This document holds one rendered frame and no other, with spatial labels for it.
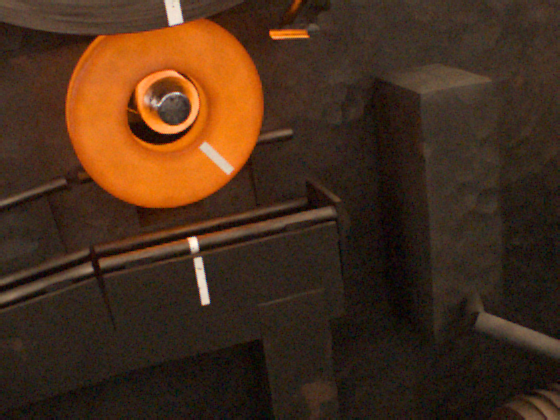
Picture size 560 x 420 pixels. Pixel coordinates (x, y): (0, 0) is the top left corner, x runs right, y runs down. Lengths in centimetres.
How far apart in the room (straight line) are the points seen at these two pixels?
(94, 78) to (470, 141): 31
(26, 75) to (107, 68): 10
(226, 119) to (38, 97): 16
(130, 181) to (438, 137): 25
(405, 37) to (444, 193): 16
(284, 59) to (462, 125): 17
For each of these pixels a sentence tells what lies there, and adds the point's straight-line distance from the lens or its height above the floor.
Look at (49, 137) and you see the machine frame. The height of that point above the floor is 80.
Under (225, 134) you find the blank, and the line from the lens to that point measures 65.
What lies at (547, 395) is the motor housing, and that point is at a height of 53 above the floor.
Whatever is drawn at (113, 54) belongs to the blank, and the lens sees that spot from 62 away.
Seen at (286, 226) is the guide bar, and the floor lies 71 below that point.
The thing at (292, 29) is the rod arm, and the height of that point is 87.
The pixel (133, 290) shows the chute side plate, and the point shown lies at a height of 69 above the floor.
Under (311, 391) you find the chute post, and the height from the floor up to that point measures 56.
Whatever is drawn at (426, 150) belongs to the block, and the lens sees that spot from 69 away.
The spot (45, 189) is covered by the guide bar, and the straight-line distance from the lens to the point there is 70.
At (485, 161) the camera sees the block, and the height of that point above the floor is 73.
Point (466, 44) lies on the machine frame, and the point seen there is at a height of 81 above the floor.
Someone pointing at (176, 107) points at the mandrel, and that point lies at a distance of 60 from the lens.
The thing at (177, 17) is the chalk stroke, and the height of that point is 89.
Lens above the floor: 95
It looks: 20 degrees down
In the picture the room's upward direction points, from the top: 8 degrees counter-clockwise
